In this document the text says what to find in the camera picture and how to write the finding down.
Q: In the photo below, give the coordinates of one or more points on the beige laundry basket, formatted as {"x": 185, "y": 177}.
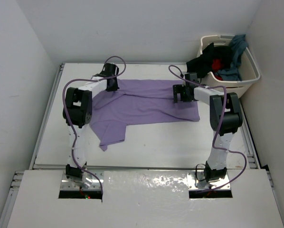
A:
{"x": 248, "y": 70}

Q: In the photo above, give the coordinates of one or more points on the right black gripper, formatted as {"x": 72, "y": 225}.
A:
{"x": 179, "y": 89}

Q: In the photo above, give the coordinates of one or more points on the white front cover board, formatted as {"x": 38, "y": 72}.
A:
{"x": 144, "y": 199}

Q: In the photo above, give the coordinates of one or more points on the teal shirt in basket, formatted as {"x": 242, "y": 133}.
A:
{"x": 238, "y": 45}

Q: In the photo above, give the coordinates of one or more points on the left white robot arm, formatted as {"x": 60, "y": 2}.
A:
{"x": 77, "y": 97}

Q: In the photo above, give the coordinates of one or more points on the purple t shirt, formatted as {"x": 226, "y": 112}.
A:
{"x": 137, "y": 102}

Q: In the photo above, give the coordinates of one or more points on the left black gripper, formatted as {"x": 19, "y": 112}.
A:
{"x": 115, "y": 87}

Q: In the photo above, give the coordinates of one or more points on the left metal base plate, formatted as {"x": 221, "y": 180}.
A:
{"x": 86, "y": 183}

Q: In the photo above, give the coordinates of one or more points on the black garment in basket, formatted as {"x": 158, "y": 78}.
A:
{"x": 202, "y": 65}

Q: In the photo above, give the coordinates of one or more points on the red garment in basket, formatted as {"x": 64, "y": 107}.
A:
{"x": 217, "y": 65}

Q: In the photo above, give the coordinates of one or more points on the metal base plate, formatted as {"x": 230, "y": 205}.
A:
{"x": 86, "y": 183}
{"x": 196, "y": 182}

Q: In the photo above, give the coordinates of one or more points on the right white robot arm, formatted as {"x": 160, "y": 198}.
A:
{"x": 225, "y": 119}

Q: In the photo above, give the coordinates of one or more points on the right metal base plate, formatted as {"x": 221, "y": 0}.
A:
{"x": 196, "y": 182}

